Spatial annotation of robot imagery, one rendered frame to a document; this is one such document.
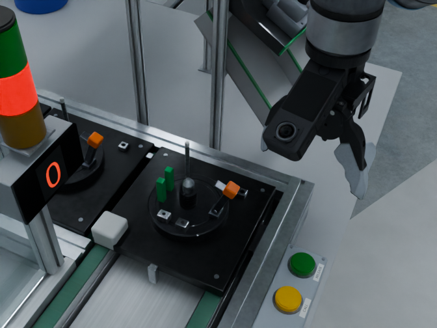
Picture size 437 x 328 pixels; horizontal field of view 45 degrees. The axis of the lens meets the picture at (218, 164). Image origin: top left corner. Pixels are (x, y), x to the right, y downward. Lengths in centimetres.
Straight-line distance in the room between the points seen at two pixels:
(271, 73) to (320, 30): 51
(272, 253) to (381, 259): 25
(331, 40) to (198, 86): 82
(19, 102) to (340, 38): 34
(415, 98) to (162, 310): 224
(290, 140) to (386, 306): 52
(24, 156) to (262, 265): 43
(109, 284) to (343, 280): 42
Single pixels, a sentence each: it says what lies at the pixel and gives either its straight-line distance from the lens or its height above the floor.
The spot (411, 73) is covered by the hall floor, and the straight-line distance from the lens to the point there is 308.
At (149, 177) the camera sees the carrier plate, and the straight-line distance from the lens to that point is 98.
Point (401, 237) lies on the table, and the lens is 111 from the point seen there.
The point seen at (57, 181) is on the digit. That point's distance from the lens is 71.
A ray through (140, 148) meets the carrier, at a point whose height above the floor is 97.
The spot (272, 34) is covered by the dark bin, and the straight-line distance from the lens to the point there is 89.
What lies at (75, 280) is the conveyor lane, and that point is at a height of 95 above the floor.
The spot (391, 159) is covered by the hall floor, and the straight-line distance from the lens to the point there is 253.
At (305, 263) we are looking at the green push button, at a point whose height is 97.
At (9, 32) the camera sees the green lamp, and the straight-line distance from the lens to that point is 56.
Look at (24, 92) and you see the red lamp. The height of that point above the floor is 134.
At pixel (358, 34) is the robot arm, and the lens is 56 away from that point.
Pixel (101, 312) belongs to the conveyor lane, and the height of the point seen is 92.
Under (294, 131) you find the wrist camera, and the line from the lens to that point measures 56.
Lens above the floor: 170
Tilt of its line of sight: 46 degrees down
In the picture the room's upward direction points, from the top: 3 degrees clockwise
